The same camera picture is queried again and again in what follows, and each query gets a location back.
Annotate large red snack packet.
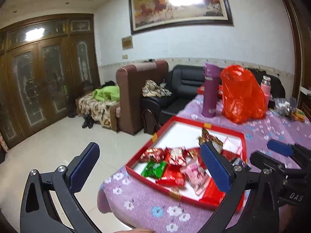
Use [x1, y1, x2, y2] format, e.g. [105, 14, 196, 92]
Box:
[155, 165, 185, 187]

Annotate pale pink 520 packet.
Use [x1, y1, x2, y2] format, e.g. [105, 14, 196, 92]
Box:
[223, 137, 242, 155]

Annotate pink thermos bottle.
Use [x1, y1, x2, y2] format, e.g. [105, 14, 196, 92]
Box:
[260, 75, 271, 106]

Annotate small wall plaque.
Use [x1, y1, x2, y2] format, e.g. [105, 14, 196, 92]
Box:
[121, 36, 133, 50]

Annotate pink white candy packet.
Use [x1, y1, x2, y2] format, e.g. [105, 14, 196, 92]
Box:
[180, 158, 211, 196]

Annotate black leather sofa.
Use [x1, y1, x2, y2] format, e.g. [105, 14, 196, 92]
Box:
[141, 64, 286, 127]

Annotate framed horse painting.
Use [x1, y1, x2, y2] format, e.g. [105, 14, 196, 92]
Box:
[129, 0, 233, 35]

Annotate purple thermos bottle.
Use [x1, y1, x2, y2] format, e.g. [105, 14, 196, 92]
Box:
[202, 63, 220, 117]

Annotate maroon cookie packet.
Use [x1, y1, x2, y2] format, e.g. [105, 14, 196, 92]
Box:
[221, 150, 239, 162]

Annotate red gold snack packet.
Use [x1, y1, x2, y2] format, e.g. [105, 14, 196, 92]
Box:
[187, 147, 201, 161]

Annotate green jacket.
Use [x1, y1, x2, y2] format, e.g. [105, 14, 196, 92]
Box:
[92, 86, 120, 102]

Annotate plaid cloth on sofa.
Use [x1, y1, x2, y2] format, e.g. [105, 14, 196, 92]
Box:
[142, 79, 172, 97]

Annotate brown gold snack bag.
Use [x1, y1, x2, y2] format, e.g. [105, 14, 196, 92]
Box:
[198, 128, 224, 154]

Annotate dark wooden cabinet doors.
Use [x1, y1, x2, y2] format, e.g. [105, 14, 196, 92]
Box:
[1, 14, 100, 151]

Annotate orange plastic bag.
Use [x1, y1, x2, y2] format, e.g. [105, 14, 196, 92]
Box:
[221, 65, 267, 124]

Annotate brown armchair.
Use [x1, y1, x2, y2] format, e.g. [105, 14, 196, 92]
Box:
[116, 61, 169, 135]

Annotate red tray on table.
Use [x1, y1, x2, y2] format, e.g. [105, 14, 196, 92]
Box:
[197, 85, 223, 99]

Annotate red white candy packet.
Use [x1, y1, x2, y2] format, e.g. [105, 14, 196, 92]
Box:
[139, 148, 164, 163]

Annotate red gift box tray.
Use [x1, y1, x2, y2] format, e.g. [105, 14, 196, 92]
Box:
[125, 116, 247, 210]

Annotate red white patterned candy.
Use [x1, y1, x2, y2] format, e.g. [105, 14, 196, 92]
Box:
[164, 147, 186, 166]

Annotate black shoes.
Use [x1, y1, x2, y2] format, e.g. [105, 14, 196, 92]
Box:
[82, 115, 95, 129]

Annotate purple floral tablecloth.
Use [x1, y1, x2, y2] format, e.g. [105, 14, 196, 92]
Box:
[97, 95, 310, 232]

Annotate patterned blanket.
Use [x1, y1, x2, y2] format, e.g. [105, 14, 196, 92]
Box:
[75, 93, 120, 132]

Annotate green candy packet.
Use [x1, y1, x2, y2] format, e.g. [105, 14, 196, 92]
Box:
[141, 161, 167, 179]

